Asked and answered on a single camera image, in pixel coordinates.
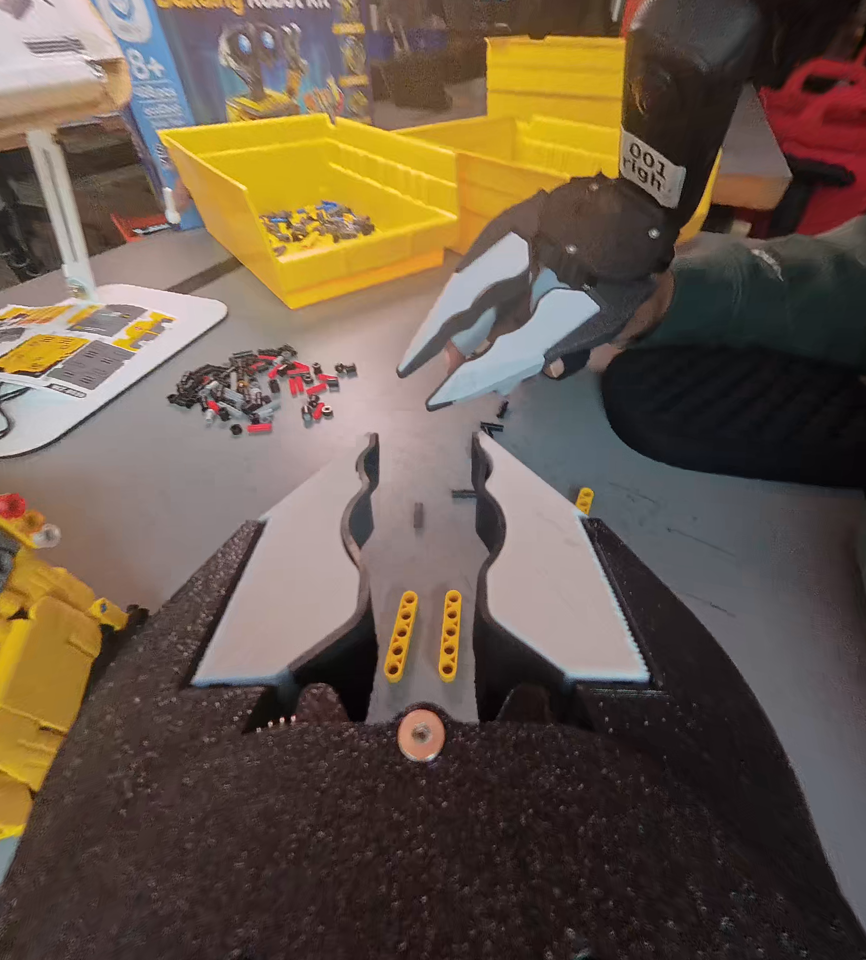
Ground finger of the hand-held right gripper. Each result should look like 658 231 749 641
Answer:
424 267 601 413
395 231 536 378

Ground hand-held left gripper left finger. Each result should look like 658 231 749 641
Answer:
190 432 380 725

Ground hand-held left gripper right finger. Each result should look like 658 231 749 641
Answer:
470 432 652 723

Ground black lego pins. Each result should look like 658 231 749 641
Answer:
411 400 509 531

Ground pile of grey blue lego pieces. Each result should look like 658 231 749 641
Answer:
258 200 376 257

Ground yellow lego vehicle model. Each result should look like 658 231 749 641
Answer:
0 492 131 858

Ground yellow plastic bin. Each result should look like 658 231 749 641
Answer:
158 114 461 311
485 35 627 123
395 112 724 258

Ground person's right forearm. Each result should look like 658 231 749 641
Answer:
628 202 866 378

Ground pile of red black lego pieces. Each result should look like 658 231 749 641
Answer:
167 344 359 437

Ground colourful lego set box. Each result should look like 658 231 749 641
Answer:
155 0 375 126

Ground lego instruction booklet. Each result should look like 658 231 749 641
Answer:
0 0 131 99

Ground person's right hand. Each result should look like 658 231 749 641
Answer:
613 270 676 348

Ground black bumpy cushion pad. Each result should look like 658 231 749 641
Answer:
601 345 866 498

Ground red plastic crate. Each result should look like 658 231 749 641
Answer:
759 45 866 235

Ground white book stand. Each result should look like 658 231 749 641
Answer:
0 0 228 459

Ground yellow grey sticker sheet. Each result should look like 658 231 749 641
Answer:
0 299 177 392

